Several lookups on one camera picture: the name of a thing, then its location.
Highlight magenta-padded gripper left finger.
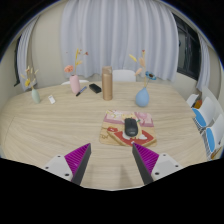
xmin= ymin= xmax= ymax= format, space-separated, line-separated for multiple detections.
xmin=42 ymin=142 xmax=92 ymax=186

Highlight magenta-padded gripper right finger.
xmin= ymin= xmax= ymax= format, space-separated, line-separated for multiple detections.
xmin=131 ymin=142 xmax=183 ymax=186

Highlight black computer mouse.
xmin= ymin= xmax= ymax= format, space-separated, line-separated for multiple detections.
xmin=124 ymin=117 xmax=139 ymax=138

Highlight cartoon print mouse pad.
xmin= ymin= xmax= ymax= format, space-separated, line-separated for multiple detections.
xmin=99 ymin=110 xmax=158 ymax=148

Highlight white remote control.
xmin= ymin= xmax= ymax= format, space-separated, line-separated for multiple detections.
xmin=47 ymin=94 xmax=57 ymax=105

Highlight blue vase with dried flowers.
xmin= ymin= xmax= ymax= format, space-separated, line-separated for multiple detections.
xmin=128 ymin=49 xmax=157 ymax=108

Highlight green vase with yellow flowers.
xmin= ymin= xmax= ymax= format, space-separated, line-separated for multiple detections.
xmin=20 ymin=64 xmax=42 ymax=104

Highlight blue marker pen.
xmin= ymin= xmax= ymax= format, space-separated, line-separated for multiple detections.
xmin=75 ymin=85 xmax=88 ymax=98

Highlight pink vase with flowers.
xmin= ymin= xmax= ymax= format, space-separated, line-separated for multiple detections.
xmin=63 ymin=48 xmax=89 ymax=95

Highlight black rectangular case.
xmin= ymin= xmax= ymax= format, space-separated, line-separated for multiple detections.
xmin=88 ymin=83 xmax=102 ymax=94

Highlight bronze metal drink bottle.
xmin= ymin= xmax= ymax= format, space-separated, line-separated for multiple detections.
xmin=101 ymin=65 xmax=114 ymax=101

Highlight narrow white curtain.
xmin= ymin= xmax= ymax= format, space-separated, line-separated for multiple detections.
xmin=196 ymin=33 xmax=212 ymax=92
xmin=16 ymin=16 xmax=40 ymax=92

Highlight dark window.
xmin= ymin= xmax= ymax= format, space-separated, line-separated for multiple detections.
xmin=13 ymin=35 xmax=22 ymax=88
xmin=173 ymin=13 xmax=202 ymax=81

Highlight wide white curtain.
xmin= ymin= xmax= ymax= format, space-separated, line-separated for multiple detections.
xmin=59 ymin=0 xmax=180 ymax=83

